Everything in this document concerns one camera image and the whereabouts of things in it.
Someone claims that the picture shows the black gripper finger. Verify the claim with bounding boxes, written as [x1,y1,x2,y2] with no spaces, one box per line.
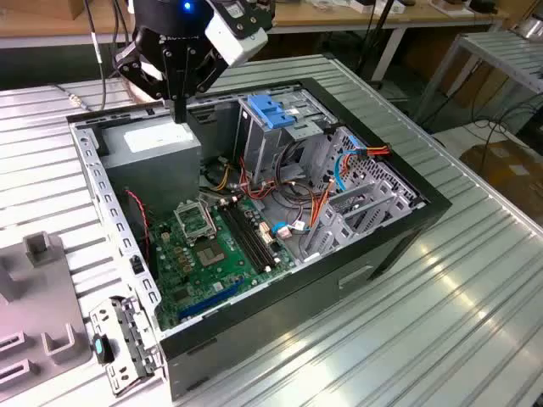
[115,43,178,124]
[176,43,227,125]

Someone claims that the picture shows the orange red power wire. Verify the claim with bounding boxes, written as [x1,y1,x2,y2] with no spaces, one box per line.
[357,142,392,161]

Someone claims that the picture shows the silver disk bay cage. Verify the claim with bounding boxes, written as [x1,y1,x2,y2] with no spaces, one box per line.
[296,125,428,264]

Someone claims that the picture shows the blue plastic drive clips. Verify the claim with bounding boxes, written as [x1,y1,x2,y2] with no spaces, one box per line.
[247,93,297,131]

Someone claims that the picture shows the grey power supply unit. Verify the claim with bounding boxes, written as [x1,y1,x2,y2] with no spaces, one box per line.
[99,114,203,218]

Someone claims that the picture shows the silver optical drive cage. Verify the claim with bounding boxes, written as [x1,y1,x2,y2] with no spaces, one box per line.
[235,91,339,186]

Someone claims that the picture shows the CPU socket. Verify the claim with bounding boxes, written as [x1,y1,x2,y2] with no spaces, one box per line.
[172,202,218,245]

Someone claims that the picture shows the black RAM slot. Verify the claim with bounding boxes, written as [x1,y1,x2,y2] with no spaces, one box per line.
[223,204,268,271]
[218,206,263,273]
[229,203,273,269]
[234,202,277,266]

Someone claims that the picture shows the wooden desk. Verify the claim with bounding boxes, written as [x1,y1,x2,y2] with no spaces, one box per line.
[0,0,510,81]

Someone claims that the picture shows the silver chipset chip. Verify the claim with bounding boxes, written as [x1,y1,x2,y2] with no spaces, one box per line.
[195,243,228,268]

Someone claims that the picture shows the green motherboard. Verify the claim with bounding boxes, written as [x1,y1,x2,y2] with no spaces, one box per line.
[148,197,298,332]

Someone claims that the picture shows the blue expansion slot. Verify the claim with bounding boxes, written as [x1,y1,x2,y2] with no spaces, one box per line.
[176,277,246,321]

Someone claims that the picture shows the grey parts rack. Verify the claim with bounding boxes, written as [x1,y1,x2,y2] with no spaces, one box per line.
[0,231,94,402]

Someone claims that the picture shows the black open PC case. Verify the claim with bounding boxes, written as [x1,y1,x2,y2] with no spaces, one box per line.
[65,76,453,402]

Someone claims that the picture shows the black latch with blue tab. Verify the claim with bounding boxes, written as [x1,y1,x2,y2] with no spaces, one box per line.
[92,332,116,365]

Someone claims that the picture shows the metal slat side table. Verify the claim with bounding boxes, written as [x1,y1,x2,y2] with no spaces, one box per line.
[413,31,543,124]

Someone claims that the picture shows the brown cardboard box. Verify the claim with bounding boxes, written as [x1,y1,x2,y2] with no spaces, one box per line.
[460,142,543,221]

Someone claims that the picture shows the silver metal cylinder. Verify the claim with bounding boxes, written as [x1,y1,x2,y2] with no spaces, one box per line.
[515,16,543,40]

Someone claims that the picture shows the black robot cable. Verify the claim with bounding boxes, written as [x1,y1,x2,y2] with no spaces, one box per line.
[54,0,132,114]

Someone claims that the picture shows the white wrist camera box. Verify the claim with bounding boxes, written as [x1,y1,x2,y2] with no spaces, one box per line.
[204,0,275,68]

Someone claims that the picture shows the yellow wire bundle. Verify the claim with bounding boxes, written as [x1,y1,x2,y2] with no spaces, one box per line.
[210,164,233,192]

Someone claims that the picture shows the red orange wire bundle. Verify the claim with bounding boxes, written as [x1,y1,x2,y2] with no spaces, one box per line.
[238,155,277,200]

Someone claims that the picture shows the black cable loop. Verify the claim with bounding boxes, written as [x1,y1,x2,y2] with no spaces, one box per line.
[273,138,309,187]

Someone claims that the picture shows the red black fan wire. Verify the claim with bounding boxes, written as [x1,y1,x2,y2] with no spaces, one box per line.
[126,189,152,259]

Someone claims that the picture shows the blue data wire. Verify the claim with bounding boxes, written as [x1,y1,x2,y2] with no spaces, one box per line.
[332,137,366,194]

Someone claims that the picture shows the blue wire with white label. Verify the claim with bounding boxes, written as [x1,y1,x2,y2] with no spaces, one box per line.
[270,220,306,242]

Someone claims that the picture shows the silver perforated slot bracket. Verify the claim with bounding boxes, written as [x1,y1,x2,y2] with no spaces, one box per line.
[87,296,165,398]

